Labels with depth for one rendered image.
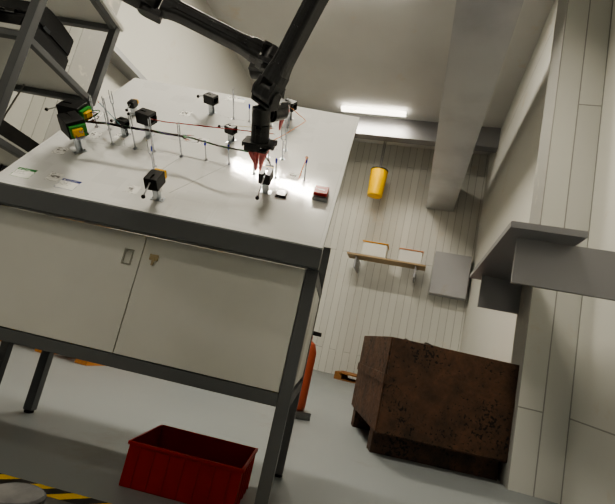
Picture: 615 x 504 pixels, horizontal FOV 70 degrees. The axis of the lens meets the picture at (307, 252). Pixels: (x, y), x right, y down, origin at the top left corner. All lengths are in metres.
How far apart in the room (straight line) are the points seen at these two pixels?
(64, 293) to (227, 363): 0.60
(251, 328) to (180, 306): 0.24
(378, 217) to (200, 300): 8.00
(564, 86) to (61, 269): 3.20
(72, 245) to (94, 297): 0.20
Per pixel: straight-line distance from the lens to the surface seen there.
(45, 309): 1.70
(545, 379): 3.06
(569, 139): 3.46
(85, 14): 2.61
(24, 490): 0.73
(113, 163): 1.86
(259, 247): 1.43
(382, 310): 8.92
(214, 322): 1.47
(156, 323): 1.53
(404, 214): 9.32
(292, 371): 1.43
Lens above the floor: 0.59
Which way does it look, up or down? 11 degrees up
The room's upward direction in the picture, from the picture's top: 13 degrees clockwise
